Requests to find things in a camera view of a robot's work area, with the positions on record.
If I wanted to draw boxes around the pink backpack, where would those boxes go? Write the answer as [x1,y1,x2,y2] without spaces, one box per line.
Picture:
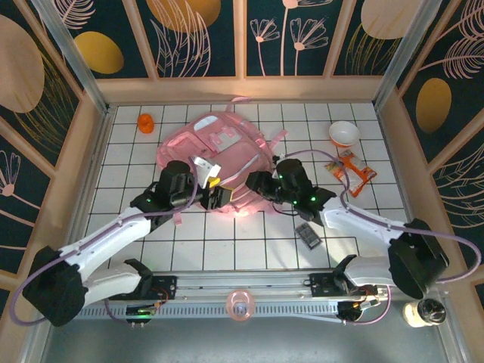
[157,96,290,226]

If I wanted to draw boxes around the black calculator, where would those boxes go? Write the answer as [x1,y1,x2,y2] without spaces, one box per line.
[293,222,322,251]

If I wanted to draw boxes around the small orange cup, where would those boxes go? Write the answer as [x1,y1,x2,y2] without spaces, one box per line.
[136,113,155,135]

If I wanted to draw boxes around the orange snack packet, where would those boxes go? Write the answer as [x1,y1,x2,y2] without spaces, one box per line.
[325,150,378,198]

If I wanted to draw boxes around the white bowl orange rim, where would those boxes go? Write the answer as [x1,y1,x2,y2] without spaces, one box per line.
[327,120,360,147]

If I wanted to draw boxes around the pink tape roll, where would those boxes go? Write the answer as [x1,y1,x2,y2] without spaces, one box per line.
[225,290,253,322]

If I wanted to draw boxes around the white bottle black cap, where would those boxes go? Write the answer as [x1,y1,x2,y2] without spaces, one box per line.
[402,298,447,328]

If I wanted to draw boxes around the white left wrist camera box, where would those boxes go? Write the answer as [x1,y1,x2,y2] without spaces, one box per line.
[188,155,222,190]

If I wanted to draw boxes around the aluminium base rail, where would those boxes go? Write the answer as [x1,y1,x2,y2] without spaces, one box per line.
[37,267,449,303]

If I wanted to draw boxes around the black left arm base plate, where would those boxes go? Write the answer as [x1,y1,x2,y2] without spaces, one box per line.
[108,275,178,302]

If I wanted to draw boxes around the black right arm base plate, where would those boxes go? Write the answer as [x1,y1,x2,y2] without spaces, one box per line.
[309,272,379,298]

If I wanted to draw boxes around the grey slotted cable duct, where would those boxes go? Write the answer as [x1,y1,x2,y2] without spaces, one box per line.
[75,303,341,322]

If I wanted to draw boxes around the aluminium frame post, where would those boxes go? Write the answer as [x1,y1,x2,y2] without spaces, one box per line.
[373,0,444,110]
[32,0,111,115]

